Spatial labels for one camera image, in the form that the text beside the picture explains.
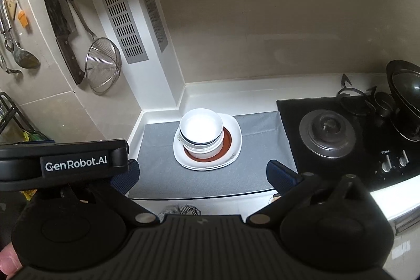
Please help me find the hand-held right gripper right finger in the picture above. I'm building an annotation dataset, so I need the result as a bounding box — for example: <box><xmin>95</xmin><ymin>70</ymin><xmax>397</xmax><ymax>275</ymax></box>
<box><xmin>246</xmin><ymin>160</ymin><xmax>373</xmax><ymax>225</ymax></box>

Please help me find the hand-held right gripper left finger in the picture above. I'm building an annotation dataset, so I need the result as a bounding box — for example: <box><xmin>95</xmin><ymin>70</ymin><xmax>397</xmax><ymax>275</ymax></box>
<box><xmin>59</xmin><ymin>160</ymin><xmax>160</xmax><ymax>225</ymax></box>

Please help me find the red brown plate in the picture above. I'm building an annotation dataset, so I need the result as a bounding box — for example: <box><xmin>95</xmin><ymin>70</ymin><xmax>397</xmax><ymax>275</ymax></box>
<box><xmin>184</xmin><ymin>127</ymin><xmax>234</xmax><ymax>163</ymax></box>

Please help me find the white floral plate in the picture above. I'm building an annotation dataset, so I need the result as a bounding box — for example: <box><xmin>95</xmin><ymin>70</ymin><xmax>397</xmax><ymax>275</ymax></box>
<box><xmin>173</xmin><ymin>114</ymin><xmax>243</xmax><ymax>168</ymax></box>

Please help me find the plain white plate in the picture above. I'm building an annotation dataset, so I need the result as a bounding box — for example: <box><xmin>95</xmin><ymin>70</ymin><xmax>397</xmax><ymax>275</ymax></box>
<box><xmin>179</xmin><ymin>162</ymin><xmax>237</xmax><ymax>171</ymax></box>

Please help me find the white bowl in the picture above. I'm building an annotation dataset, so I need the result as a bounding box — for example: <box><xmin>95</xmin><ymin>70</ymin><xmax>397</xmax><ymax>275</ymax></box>
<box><xmin>179</xmin><ymin>108</ymin><xmax>224</xmax><ymax>146</ymax></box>

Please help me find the grey mat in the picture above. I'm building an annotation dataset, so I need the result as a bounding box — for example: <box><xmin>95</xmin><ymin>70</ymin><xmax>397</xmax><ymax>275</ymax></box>
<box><xmin>128</xmin><ymin>111</ymin><xmax>299</xmax><ymax>200</ymax></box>

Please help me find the yellow green bag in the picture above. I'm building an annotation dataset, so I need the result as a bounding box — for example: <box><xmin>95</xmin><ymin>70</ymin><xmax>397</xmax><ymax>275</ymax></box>
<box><xmin>21</xmin><ymin>131</ymin><xmax>50</xmax><ymax>143</ymax></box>

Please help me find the patterned cloth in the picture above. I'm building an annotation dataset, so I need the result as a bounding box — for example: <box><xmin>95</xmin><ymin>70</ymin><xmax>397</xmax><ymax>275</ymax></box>
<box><xmin>154</xmin><ymin>202</ymin><xmax>201</xmax><ymax>218</ymax></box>

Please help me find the round stove burner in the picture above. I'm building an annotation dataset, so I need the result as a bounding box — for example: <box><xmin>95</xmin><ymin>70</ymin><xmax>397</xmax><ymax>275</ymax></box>
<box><xmin>299</xmin><ymin>109</ymin><xmax>356</xmax><ymax>159</ymax></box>

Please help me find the black gas stove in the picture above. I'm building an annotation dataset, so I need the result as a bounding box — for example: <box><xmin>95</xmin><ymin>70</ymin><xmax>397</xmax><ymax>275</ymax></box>
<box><xmin>276</xmin><ymin>96</ymin><xmax>420</xmax><ymax>192</ymax></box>

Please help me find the metal ladle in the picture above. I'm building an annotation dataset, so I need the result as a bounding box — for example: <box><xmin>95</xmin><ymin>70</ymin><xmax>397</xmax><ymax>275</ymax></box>
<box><xmin>0</xmin><ymin>0</ymin><xmax>40</xmax><ymax>69</ymax></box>

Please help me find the black pot support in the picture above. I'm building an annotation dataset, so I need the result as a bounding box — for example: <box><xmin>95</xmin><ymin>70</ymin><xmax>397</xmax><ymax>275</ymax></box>
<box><xmin>338</xmin><ymin>74</ymin><xmax>378</xmax><ymax>117</ymax></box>

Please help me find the metal mesh strainer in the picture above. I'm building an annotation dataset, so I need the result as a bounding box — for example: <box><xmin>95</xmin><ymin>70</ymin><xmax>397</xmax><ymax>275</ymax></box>
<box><xmin>55</xmin><ymin>0</ymin><xmax>123</xmax><ymax>95</ymax></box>

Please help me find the small burner cap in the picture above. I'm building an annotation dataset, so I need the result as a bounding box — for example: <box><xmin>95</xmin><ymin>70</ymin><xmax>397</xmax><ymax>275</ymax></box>
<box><xmin>374</xmin><ymin>91</ymin><xmax>396</xmax><ymax>118</ymax></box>

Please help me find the kitchen cleaver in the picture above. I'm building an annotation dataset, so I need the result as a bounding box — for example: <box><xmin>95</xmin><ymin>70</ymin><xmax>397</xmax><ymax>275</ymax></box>
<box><xmin>39</xmin><ymin>0</ymin><xmax>85</xmax><ymax>85</ymax></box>

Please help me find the black wok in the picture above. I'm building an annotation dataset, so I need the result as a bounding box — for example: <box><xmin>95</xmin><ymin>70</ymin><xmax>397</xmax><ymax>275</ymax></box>
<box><xmin>385</xmin><ymin>60</ymin><xmax>420</xmax><ymax>141</ymax></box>

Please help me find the metal vent grille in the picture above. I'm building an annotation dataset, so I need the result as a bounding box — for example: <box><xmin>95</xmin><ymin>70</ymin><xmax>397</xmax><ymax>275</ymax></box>
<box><xmin>96</xmin><ymin>0</ymin><xmax>149</xmax><ymax>64</ymax></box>

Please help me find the black wire rack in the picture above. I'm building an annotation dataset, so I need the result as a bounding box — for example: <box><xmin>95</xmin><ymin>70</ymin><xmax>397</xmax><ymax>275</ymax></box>
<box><xmin>0</xmin><ymin>91</ymin><xmax>33</xmax><ymax>138</ymax></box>

